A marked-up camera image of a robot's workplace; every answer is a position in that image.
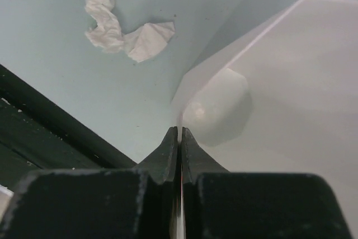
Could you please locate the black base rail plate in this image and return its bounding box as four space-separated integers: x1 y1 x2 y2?
1 66 136 190

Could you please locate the white plastic waste bin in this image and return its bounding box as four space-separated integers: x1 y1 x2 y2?
172 0 357 236

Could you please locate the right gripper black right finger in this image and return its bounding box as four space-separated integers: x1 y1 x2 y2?
181 127 228 184

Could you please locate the crumpled white paper near front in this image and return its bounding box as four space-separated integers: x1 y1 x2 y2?
84 0 176 64

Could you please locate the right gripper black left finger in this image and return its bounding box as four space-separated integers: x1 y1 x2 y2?
133 126 178 185

